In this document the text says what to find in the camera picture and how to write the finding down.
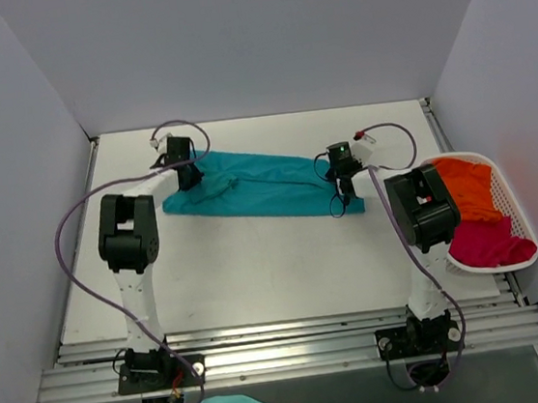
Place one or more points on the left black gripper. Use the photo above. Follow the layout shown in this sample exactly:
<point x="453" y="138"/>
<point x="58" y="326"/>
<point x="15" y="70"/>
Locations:
<point x="189" y="176"/>

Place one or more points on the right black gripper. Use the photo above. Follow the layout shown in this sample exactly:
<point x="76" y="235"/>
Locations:
<point x="335" y="174"/>

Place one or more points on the teal t-shirt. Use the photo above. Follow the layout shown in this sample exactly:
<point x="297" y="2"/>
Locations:
<point x="261" y="185"/>

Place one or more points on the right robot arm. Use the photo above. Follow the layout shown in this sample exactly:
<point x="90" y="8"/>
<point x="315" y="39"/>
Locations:
<point x="421" y="210"/>

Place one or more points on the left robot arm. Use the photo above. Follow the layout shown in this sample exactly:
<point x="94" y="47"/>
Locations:
<point x="129" y="245"/>

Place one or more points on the orange t-shirt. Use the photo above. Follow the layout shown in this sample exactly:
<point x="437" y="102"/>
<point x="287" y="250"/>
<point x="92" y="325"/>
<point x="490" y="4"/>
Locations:
<point x="470" y="187"/>

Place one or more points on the magenta t-shirt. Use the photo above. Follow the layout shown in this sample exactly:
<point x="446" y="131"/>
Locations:
<point x="481" y="244"/>

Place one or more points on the white plastic basket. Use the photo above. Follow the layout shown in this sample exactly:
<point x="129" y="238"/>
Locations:
<point x="506" y="202"/>

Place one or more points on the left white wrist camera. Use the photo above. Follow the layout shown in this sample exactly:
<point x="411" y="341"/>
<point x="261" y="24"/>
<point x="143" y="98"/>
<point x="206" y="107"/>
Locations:
<point x="160" y="145"/>

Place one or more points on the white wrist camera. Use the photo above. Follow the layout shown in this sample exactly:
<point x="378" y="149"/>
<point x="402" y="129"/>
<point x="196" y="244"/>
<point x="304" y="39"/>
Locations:
<point x="363" y="146"/>
<point x="160" y="145"/>

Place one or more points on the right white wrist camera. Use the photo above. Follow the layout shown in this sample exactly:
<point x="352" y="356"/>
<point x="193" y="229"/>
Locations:
<point x="363" y="146"/>

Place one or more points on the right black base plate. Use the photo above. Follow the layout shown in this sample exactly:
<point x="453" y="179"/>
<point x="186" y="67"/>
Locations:
<point x="418" y="340"/>

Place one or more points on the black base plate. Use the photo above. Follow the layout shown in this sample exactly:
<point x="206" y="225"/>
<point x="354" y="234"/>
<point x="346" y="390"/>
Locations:
<point x="418" y="340"/>
<point x="173" y="375"/>

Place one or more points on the aluminium rail frame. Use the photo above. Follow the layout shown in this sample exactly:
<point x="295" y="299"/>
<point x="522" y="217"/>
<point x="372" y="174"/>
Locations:
<point x="84" y="374"/>

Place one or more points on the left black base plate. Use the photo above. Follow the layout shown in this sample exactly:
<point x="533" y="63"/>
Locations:
<point x="173" y="375"/>

